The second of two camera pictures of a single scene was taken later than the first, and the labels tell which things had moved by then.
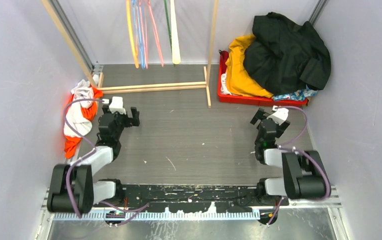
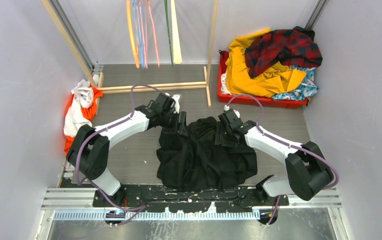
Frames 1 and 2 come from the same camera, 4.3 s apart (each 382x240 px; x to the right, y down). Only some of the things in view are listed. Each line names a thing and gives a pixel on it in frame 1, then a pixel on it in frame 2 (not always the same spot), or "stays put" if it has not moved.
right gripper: [259, 115] to [220, 139]
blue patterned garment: [299, 95] stays put
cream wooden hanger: [175, 41] stays put
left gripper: [135, 114] to [180, 127]
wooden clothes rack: [99, 88] stays put
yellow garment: [240, 81] stays put
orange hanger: [132, 34] stays put
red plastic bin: [223, 98] stays put
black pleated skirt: [285, 57] to [194, 162]
